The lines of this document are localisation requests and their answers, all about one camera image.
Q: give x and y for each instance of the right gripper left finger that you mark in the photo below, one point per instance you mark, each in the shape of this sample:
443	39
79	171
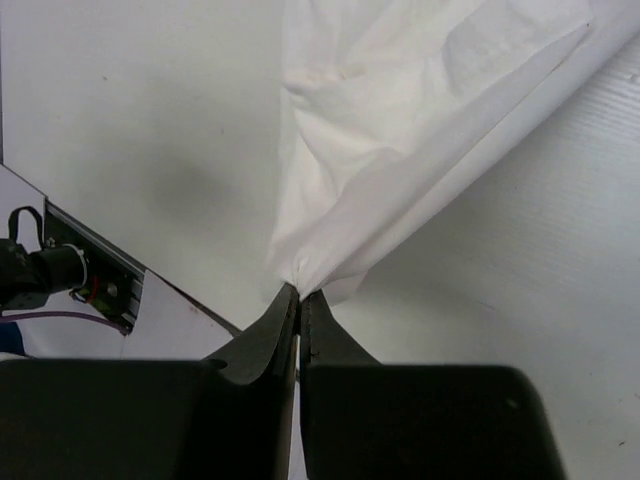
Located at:
266	347

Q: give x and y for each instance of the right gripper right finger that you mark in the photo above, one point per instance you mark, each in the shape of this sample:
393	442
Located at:
324	342

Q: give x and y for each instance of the white cartoon print t shirt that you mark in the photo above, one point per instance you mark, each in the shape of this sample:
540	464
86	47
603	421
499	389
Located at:
390	109

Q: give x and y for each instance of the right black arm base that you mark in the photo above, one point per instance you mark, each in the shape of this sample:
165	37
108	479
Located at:
53	265

